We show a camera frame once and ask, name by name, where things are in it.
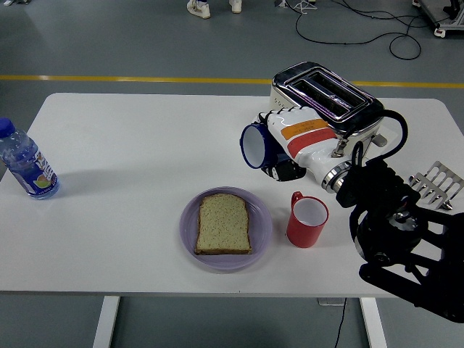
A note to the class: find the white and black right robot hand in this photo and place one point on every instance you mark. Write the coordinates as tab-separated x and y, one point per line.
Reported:
308	145

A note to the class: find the blue enamel mug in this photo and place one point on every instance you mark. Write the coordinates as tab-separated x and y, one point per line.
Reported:
253	145

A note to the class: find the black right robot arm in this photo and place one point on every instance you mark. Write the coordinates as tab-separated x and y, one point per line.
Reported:
391	232

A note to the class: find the slice of toast bread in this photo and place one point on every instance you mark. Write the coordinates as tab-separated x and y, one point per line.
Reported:
223	224

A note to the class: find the cream and chrome toaster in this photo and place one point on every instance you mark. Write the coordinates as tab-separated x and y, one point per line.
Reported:
326	94

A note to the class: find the red enamel mug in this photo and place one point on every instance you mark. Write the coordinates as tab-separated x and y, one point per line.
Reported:
302	233

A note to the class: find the purple round plate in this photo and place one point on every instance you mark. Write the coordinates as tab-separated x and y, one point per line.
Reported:
261	221

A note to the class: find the silver metal toast rack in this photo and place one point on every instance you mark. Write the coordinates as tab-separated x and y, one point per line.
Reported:
436	181

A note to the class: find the person's white shoe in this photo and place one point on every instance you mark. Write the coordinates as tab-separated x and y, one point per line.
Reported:
200	9
235	6

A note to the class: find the grey under-table box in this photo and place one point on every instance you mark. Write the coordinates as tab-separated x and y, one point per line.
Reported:
328	301

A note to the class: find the white table leg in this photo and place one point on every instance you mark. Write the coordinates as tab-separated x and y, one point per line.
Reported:
373	326
106	322

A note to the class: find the clear water bottle blue cap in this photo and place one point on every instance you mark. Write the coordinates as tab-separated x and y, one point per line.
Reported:
29	166

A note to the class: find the wheeled equipment frame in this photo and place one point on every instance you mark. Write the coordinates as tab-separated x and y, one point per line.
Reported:
447	23

